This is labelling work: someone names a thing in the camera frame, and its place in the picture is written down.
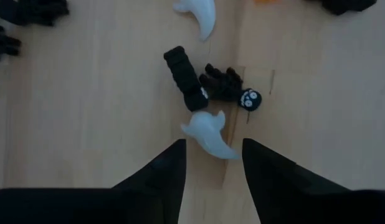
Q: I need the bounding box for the small white ghost figure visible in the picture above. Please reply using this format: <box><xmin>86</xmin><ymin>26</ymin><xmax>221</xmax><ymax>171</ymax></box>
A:
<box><xmin>180</xmin><ymin>110</ymin><xmax>240</xmax><ymax>161</ymax></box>
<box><xmin>173</xmin><ymin>0</ymin><xmax>217</xmax><ymax>42</ymax></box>

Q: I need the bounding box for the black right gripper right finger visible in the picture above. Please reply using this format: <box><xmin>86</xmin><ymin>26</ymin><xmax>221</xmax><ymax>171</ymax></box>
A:
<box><xmin>242</xmin><ymin>138</ymin><xmax>385</xmax><ymax>224</ymax></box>

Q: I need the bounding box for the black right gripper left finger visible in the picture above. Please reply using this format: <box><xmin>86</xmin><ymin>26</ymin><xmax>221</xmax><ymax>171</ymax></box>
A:
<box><xmin>0</xmin><ymin>139</ymin><xmax>188</xmax><ymax>224</ymax></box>

